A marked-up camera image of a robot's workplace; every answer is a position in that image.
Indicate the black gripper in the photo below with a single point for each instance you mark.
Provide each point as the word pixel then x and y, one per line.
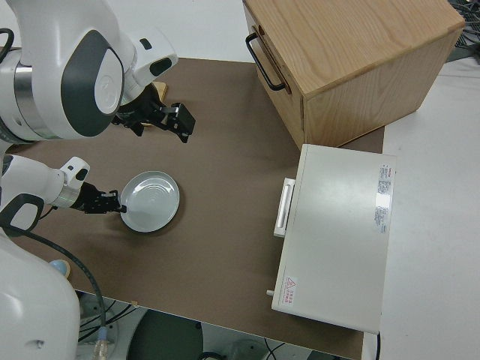
pixel 103 202
pixel 150 112

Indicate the gray plate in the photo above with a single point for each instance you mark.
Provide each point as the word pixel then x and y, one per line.
pixel 153 202

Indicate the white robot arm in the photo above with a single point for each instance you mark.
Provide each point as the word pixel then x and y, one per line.
pixel 33 176
pixel 56 56

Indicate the wooden mug rack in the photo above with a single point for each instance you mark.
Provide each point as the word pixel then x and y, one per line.
pixel 162 90

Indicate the dark round stool seat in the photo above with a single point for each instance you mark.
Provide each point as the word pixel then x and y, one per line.
pixel 165 337

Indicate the white toaster oven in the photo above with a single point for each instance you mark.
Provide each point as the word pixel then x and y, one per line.
pixel 337 232

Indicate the light wooden cabinet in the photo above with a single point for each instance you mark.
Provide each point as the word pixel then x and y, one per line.
pixel 356 56

